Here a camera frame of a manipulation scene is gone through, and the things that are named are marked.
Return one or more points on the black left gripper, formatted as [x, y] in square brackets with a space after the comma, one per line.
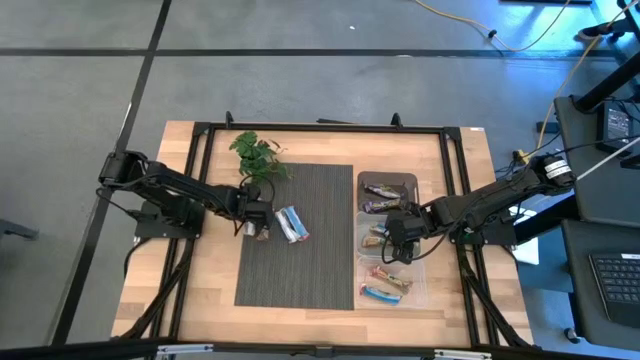
[259, 211]

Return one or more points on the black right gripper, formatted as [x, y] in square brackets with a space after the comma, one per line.
[405, 227]

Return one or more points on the red Chewy granola bar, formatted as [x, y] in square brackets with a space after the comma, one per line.
[392, 280]

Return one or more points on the blue white snack packet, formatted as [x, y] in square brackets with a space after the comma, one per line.
[298, 223]

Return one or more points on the blue snack bar bottom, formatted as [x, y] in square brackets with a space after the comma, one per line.
[380, 294]

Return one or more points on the purple Chewy granola bar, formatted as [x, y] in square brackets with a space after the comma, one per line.
[382, 190]
[382, 205]

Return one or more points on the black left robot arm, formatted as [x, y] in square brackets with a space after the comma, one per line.
[175, 185]

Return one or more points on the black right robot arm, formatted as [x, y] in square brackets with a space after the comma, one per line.
[490, 200]

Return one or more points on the clear plastic bin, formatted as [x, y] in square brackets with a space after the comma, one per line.
[420, 295]

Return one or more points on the white frosted plastic bin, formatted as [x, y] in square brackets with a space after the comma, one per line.
[362, 220]

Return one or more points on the grey woven placemat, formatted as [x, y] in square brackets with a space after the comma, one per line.
[300, 270]

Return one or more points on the green leafy plant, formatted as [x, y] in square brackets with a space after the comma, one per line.
[257, 157]

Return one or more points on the dark grey plastic bin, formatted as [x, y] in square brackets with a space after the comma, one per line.
[385, 179]

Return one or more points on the white paper sheet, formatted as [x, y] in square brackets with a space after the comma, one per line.
[527, 250]

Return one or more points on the grey desk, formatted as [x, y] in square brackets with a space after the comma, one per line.
[585, 190]

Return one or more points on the black keyboard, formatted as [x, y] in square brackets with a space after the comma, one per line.
[620, 285]

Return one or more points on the black chair foot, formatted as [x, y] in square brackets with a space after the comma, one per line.
[17, 230]

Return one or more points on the black power adapter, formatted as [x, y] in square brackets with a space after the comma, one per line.
[615, 127]

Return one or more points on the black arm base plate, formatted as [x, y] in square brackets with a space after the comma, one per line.
[165, 227]
[490, 237]

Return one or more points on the black aluminium table frame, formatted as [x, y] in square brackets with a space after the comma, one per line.
[325, 127]

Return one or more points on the black overhead camera rail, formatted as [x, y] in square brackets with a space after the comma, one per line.
[320, 350]

